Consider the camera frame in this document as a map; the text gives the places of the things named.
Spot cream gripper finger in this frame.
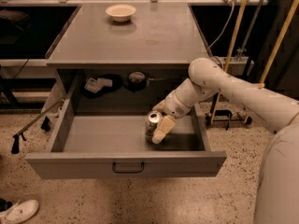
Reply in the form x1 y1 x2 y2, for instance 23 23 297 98
151 115 176 145
152 101 165 113

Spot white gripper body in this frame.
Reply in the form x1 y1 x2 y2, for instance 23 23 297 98
163 91 191 119

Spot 7up soda can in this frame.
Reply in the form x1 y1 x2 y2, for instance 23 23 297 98
145 111 163 143

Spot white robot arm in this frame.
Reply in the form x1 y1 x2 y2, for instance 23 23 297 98
152 58 299 224

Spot open grey drawer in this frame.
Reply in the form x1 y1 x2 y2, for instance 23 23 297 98
25 75 227 180

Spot black round tape roll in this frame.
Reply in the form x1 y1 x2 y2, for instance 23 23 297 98
127 71 148 91

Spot yellow hand truck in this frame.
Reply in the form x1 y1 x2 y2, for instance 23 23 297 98
207 0 299 125

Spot black bag with label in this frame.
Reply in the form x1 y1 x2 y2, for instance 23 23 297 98
81 74 122 99

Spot grey metal cabinet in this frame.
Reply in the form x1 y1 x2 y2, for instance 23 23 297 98
48 3 208 115

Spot white bowl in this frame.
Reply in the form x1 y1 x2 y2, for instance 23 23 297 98
106 4 136 22

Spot grabber reacher tool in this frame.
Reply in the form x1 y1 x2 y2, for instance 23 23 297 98
11 98 64 154

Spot white sneaker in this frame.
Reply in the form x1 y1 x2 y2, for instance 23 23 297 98
0 200 39 224

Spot black drawer handle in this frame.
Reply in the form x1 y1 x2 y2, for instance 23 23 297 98
112 162 144 174

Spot white power cable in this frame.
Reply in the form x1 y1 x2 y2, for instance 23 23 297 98
205 2 235 67

